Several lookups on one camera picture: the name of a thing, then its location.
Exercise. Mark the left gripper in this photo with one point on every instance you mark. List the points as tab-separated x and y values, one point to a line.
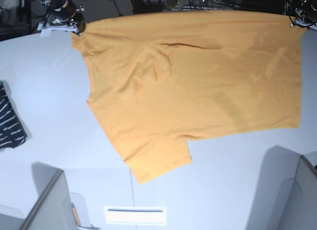
303	13

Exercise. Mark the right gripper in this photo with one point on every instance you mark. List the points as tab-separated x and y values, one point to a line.
64	12

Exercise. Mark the yellow orange T-shirt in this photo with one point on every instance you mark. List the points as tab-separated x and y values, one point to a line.
159	80

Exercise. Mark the black power strip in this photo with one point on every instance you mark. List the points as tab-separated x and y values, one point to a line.
194	7

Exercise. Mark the navy white striped garment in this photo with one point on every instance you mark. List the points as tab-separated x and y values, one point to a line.
12	133

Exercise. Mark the grey bin right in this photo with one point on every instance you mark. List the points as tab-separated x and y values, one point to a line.
286	197

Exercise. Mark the white paper label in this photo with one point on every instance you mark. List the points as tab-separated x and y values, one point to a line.
135	215

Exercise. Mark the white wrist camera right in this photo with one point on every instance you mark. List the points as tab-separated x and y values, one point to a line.
53	27

